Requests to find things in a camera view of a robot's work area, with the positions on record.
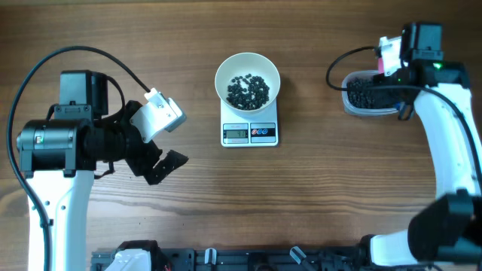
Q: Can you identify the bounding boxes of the black beans in container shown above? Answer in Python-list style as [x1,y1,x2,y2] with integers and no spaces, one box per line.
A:
[346,78,398,109]

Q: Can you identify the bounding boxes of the pink scoop blue handle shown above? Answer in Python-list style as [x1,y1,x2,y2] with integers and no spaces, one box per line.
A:
[377,57,385,74]

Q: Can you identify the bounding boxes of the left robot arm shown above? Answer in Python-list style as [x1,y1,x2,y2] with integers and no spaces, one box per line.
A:
[17,70,188,270]

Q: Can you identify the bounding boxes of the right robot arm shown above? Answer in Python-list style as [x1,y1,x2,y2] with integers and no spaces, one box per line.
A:
[367,22,481,267]

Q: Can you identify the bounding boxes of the white bowl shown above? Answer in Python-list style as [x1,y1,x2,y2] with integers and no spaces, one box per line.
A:
[215,53,281,115]

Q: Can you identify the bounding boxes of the white digital kitchen scale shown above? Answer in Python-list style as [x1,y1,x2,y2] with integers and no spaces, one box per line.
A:
[220,101,279,148]

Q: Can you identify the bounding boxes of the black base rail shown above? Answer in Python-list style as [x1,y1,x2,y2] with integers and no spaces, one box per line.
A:
[90,240,378,271]

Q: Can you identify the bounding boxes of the black beans in bowl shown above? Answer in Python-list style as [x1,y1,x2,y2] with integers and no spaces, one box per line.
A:
[227,74,270,111]

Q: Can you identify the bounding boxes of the clear plastic container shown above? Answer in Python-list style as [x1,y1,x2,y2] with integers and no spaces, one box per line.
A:
[342,70,399,117]

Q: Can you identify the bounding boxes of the left black camera cable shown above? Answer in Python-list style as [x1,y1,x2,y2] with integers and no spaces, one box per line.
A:
[6,45,151,271]

